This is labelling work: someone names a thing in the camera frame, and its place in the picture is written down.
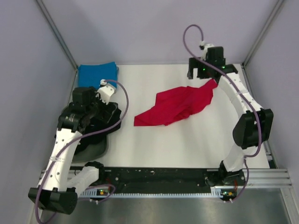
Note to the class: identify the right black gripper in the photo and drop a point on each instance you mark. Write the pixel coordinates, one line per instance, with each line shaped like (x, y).
(195, 63)

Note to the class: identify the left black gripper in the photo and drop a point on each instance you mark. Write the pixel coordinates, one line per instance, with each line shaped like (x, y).
(103, 115)

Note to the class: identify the black t shirt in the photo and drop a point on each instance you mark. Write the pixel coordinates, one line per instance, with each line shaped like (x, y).
(95, 126)

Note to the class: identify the red t shirt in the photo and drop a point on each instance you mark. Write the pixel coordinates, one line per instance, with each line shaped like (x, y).
(177, 104)

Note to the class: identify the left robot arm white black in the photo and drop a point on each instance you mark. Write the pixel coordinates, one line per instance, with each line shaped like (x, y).
(81, 137)

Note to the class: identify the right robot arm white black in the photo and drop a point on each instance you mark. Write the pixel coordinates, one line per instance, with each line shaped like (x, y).
(254, 124)

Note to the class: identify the dark green tray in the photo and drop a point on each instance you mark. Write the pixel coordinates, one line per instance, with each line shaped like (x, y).
(92, 152)

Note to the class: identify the folded blue t shirt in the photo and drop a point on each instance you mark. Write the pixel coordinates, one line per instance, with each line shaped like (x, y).
(91, 75)

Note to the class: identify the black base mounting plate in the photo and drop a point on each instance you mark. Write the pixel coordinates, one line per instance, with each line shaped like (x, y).
(167, 180)

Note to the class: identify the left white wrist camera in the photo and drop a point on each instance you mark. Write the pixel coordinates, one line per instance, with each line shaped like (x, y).
(105, 91)

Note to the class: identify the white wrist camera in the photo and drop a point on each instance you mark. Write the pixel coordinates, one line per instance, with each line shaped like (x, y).
(105, 91)
(204, 46)

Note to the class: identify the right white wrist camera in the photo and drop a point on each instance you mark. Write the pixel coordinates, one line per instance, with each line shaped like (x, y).
(204, 46)

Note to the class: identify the right aluminium corner post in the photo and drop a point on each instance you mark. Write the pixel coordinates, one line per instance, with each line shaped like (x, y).
(278, 6)

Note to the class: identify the aluminium corner post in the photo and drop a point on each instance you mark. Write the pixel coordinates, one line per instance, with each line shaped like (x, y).
(278, 6)
(42, 7)

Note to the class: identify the left aluminium corner post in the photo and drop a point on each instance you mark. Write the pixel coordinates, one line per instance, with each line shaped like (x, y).
(42, 7)

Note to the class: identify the grey slotted cable duct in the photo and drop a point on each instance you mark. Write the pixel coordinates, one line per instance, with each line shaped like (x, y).
(97, 194)

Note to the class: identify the aluminium frame rail front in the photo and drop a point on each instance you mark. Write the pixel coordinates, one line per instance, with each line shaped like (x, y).
(263, 177)

